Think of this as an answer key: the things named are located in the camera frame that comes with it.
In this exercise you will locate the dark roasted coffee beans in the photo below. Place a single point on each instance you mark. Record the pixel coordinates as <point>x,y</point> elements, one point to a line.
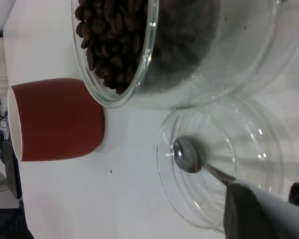
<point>109,44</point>

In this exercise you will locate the black equipment box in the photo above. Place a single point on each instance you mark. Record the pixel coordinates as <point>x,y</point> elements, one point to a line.
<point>11,169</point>

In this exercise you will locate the dark blue chair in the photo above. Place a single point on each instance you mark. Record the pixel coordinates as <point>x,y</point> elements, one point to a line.
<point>7,224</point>

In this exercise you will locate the red mug white inside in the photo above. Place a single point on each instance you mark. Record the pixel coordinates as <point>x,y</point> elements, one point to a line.
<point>59,119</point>

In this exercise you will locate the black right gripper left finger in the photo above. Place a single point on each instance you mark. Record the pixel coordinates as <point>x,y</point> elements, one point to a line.
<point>244,219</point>

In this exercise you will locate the clear glass saucer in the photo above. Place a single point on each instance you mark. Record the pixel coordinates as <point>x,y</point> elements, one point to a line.
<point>189,199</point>
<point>284,62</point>

